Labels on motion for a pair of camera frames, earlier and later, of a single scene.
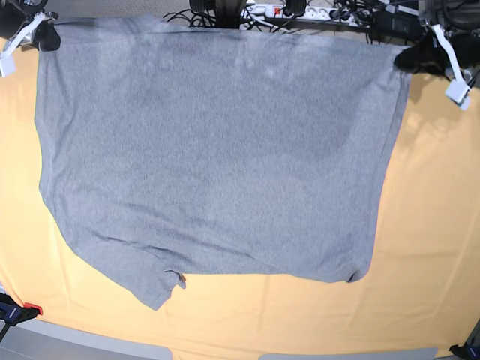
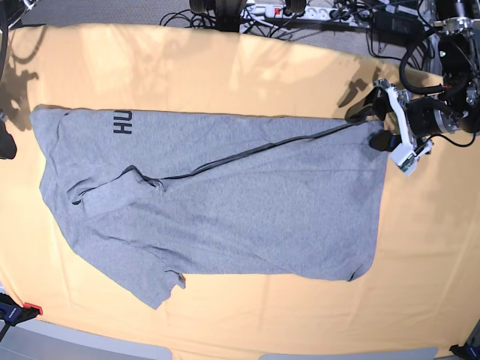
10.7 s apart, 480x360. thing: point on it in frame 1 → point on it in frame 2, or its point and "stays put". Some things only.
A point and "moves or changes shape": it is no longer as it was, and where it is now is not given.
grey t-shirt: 170,147 moves or changes shape
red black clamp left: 12,313 stays put
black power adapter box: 397,25 stays put
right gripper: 460,20 → 421,119
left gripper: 19,19 → 7,145
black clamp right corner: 466,352 stays put
